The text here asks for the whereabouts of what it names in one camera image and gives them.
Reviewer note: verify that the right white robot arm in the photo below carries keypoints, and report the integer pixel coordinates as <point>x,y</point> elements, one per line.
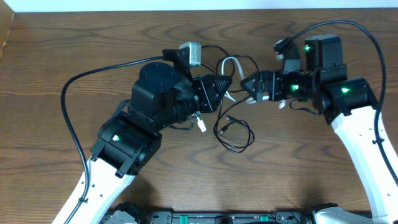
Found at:
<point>349,106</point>

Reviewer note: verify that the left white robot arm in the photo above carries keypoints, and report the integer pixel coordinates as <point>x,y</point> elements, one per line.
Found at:
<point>163,96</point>

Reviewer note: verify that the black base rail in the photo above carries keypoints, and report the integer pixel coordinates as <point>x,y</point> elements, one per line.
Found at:
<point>217,217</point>

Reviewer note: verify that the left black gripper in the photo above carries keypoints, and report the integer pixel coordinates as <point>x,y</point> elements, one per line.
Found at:
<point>208,101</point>

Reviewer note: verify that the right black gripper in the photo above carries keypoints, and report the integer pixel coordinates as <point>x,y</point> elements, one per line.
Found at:
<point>273,77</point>

